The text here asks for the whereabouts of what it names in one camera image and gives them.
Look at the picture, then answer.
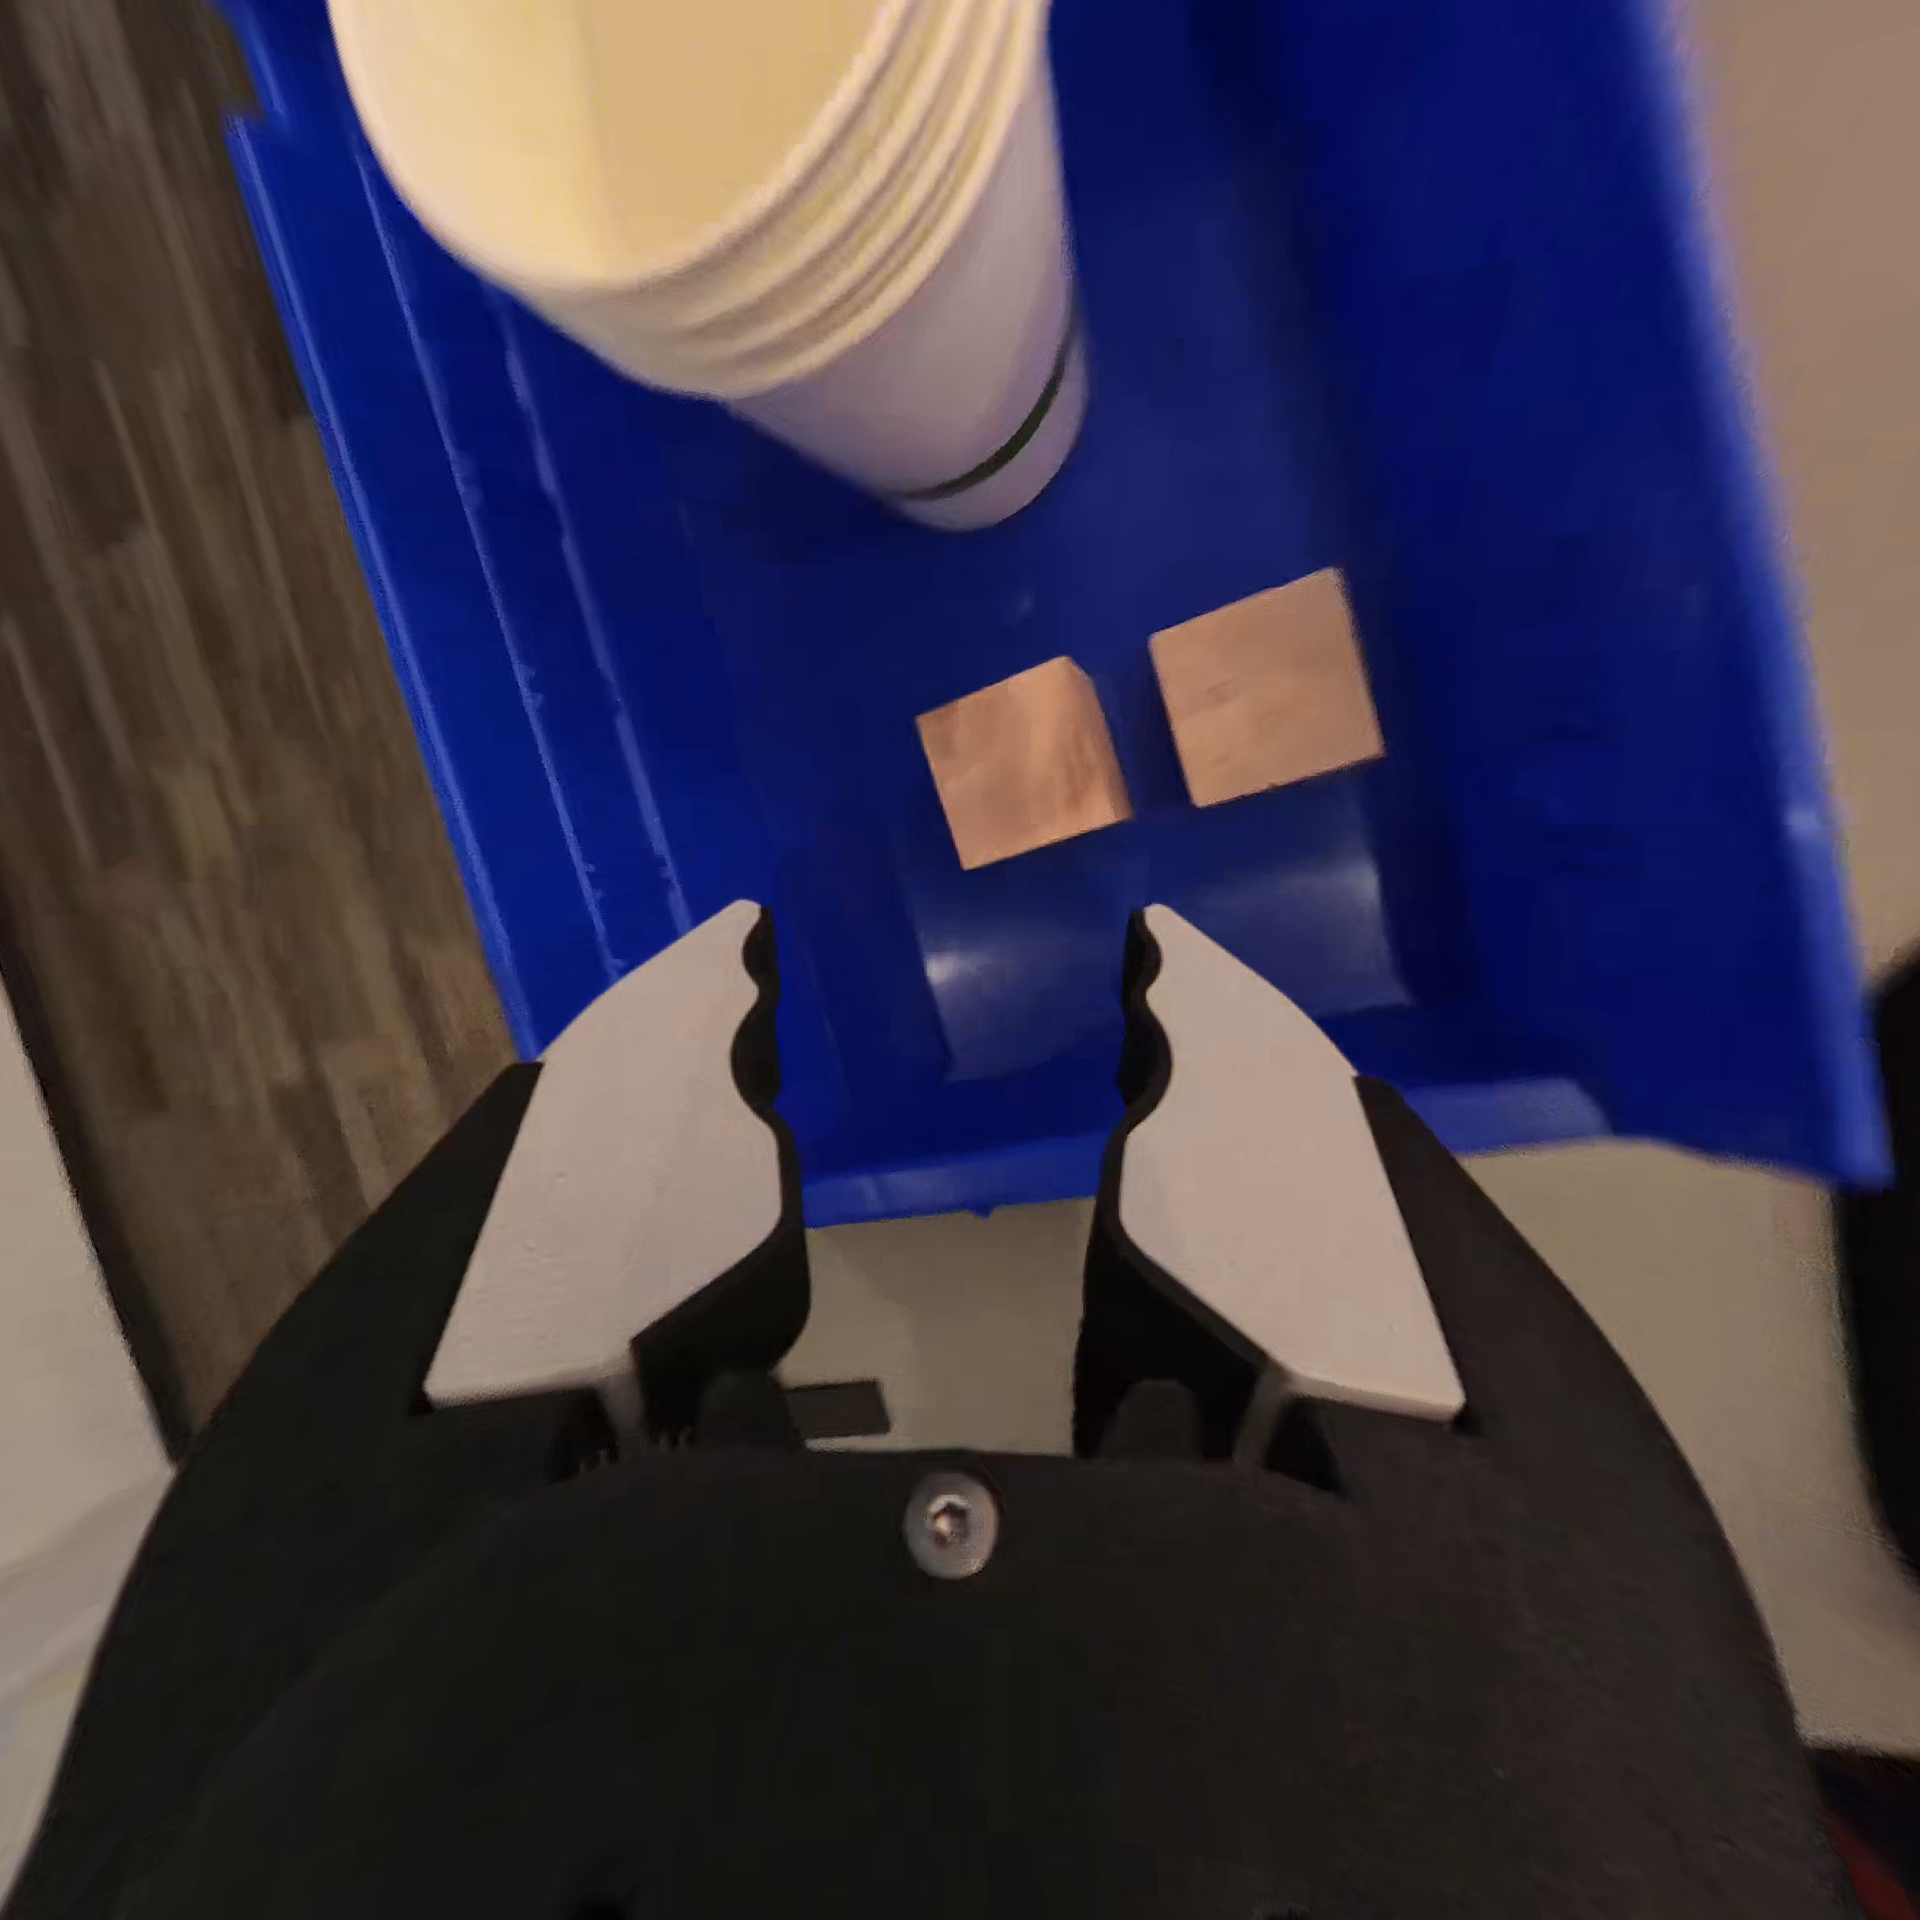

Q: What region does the wooden cube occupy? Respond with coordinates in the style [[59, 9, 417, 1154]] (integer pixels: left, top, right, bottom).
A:
[[1147, 566, 1386, 809], [915, 654, 1134, 871]]

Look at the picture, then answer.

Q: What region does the black wrist rest pad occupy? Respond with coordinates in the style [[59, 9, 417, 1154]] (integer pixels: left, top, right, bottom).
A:
[[1837, 935, 1920, 1577]]

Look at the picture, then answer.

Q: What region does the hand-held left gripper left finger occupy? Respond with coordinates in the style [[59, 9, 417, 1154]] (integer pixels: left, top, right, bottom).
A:
[[424, 899, 813, 1419]]

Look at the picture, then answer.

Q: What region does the blue plastic bin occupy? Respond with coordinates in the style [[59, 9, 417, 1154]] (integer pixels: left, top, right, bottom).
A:
[[217, 0, 1893, 1231]]

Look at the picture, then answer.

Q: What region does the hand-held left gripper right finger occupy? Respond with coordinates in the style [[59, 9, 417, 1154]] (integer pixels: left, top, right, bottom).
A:
[[1077, 903, 1468, 1428]]

